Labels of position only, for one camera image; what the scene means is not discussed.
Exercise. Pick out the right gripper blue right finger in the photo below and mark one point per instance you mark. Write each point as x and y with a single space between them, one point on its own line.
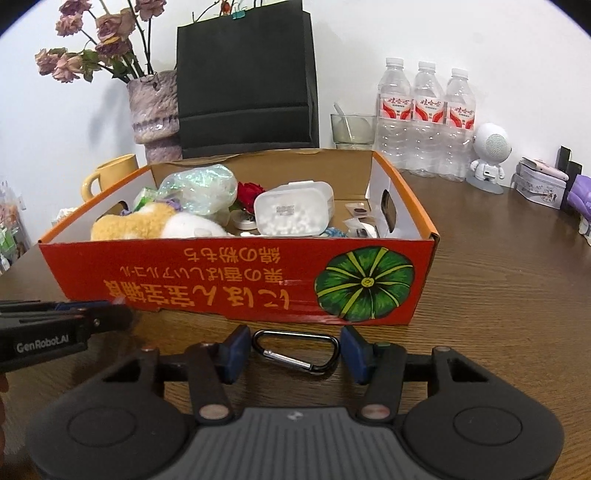
363 358

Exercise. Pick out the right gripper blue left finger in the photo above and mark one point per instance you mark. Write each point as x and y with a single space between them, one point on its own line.
220 361

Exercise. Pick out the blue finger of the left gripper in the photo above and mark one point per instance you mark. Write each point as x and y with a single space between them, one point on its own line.
67 306

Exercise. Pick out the yellow white plush toy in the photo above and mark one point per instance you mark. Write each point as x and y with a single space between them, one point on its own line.
155 220

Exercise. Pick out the blue white snack packet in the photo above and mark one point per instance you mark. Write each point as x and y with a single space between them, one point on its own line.
332 232

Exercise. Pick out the green tissue pack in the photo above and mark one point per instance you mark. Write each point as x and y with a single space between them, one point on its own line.
144 196

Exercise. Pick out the translucent plastic container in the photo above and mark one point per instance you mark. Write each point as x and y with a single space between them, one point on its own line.
295 209

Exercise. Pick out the red artificial rose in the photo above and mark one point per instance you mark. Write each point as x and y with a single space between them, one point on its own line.
247 194

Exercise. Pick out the iridescent plastic ball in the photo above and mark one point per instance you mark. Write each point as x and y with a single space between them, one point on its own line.
203 191

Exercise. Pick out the small clear sachet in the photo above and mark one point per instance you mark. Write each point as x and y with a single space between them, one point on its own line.
359 229

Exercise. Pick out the purple cloth pouch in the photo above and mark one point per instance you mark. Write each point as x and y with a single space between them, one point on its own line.
173 205

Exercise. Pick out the person left hand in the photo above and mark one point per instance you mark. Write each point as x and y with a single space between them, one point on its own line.
4 387

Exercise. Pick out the red cardboard pumpkin box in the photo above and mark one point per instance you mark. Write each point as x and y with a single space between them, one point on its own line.
373 281

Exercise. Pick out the cluttered shelf rack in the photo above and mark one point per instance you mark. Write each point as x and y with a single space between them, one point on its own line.
14 241

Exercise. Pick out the crumpled tissue near mug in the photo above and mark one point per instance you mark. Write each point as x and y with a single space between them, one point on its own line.
62 214

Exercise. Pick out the white round tape roll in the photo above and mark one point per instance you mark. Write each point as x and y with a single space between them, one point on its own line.
242 220

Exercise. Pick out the yellow mug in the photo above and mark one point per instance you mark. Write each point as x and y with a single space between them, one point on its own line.
108 174

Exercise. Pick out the left water bottle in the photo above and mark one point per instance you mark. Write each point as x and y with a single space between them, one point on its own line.
394 113

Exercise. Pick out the water bottle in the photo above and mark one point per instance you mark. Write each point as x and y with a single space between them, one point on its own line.
458 133
428 117
394 113

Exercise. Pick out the glass cup with spoon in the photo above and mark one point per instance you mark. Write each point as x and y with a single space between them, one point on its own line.
352 131

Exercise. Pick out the purple ceramic vase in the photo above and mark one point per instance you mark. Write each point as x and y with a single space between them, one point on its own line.
154 116

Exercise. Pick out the middle water bottle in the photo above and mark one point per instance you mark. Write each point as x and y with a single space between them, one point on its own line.
428 117

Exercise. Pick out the small tin box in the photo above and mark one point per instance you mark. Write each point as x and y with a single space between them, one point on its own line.
540 183

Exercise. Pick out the white astronaut speaker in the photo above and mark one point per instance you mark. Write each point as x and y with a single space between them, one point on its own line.
492 147

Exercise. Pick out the right water bottle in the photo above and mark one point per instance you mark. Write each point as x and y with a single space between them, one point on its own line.
458 133

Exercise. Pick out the purple wipes pack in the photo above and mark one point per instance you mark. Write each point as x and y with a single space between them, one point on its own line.
579 196

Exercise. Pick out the black paper bag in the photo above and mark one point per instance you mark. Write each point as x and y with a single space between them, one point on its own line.
249 84

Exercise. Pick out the dried pink roses bunch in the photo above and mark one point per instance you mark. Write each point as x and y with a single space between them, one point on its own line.
118 43

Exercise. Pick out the black small box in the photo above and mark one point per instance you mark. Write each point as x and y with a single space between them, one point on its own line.
572 170

